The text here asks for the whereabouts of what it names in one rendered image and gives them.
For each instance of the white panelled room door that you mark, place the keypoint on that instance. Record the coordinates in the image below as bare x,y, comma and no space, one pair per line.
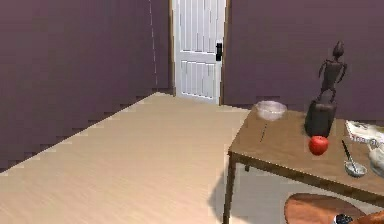
196,50

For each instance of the clear glass bowl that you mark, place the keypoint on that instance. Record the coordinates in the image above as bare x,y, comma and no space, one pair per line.
270,110

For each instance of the brown wooden table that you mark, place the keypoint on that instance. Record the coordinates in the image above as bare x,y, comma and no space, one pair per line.
283,146

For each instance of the red apple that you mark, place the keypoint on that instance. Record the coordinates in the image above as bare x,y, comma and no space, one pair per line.
318,145

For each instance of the dark brown figure statue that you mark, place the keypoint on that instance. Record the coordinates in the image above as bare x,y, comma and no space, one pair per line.
325,100

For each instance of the small black speckled object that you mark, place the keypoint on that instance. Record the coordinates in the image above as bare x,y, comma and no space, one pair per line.
343,219

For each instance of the pale white rounded object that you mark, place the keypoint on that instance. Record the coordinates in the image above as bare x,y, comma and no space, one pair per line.
378,160

